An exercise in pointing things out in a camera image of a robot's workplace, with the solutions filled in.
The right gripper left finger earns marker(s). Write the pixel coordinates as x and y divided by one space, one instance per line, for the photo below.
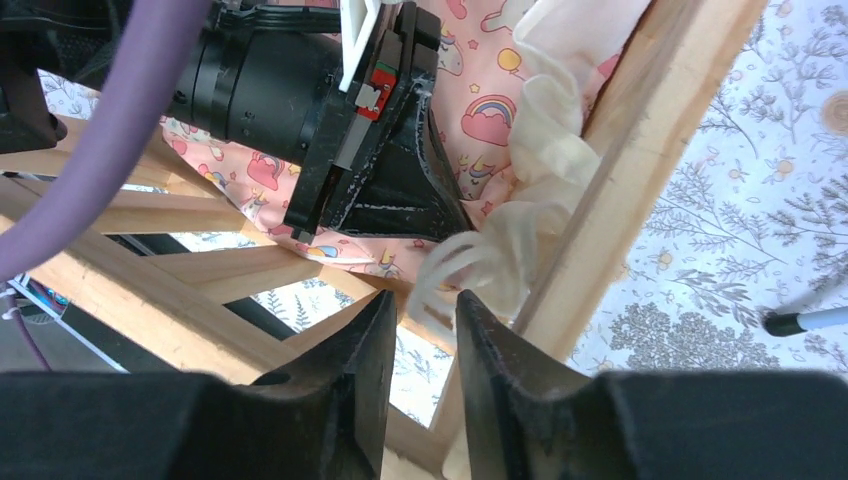
320 416

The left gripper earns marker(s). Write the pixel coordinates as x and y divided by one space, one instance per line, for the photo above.
342 94

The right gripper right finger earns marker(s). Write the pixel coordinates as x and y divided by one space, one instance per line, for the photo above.
528 416

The wooden pet bed frame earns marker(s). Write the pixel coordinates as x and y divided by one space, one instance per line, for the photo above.
672 66

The pink patterned bed cushion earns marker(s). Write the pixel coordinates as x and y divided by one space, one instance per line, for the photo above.
516 81

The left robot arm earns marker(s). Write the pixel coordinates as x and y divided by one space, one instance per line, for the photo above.
132 52

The black tripod stand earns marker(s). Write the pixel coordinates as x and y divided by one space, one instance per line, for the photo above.
790 324

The floral table mat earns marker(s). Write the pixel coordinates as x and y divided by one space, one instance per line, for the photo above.
754 219

